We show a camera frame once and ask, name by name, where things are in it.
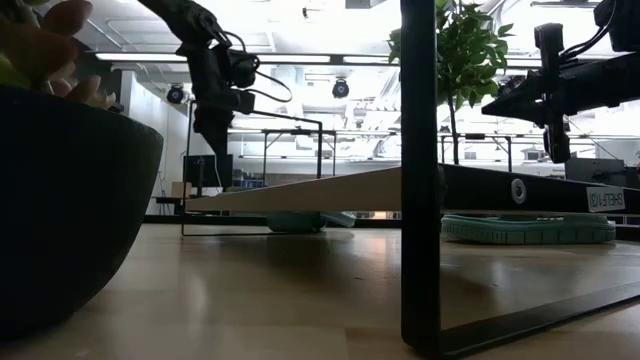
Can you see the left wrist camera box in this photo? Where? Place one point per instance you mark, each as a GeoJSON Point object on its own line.
{"type": "Point", "coordinates": [244, 69]}

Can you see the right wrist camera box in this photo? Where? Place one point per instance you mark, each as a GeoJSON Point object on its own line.
{"type": "Point", "coordinates": [622, 22]}

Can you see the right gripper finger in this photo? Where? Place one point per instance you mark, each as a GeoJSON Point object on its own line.
{"type": "Point", "coordinates": [515, 112]}
{"type": "Point", "coordinates": [517, 97]}

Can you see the brown cardboard box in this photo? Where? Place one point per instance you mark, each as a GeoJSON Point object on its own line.
{"type": "Point", "coordinates": [179, 190]}

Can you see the black frame wooden shoe shelf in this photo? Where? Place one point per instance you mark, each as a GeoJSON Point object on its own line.
{"type": "Point", "coordinates": [420, 200]}

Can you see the succulent plant in black bowl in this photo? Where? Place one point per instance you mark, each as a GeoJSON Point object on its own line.
{"type": "Point", "coordinates": [65, 200]}

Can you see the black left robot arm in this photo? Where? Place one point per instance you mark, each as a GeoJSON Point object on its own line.
{"type": "Point", "coordinates": [185, 20]}

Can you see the long ceiling light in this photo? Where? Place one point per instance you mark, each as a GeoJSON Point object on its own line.
{"type": "Point", "coordinates": [295, 58]}
{"type": "Point", "coordinates": [140, 57]}
{"type": "Point", "coordinates": [370, 59]}

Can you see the black frame background table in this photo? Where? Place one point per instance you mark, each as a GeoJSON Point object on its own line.
{"type": "Point", "coordinates": [300, 132]}
{"type": "Point", "coordinates": [480, 136]}

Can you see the dark background monitor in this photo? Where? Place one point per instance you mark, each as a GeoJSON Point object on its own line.
{"type": "Point", "coordinates": [207, 170]}
{"type": "Point", "coordinates": [595, 172]}

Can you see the white shelf label sticker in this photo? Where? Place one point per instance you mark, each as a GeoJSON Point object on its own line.
{"type": "Point", "coordinates": [605, 199]}

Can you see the teal rubber slide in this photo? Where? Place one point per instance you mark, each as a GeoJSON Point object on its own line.
{"type": "Point", "coordinates": [525, 232]}
{"type": "Point", "coordinates": [295, 223]}

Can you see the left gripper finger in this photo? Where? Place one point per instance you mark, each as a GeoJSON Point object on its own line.
{"type": "Point", "coordinates": [224, 130]}
{"type": "Point", "coordinates": [205, 125]}

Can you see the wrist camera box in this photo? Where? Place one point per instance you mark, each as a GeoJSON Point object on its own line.
{"type": "Point", "coordinates": [622, 22]}
{"type": "Point", "coordinates": [244, 69]}

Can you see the leafy green tree black pot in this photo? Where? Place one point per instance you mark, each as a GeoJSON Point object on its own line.
{"type": "Point", "coordinates": [467, 55]}

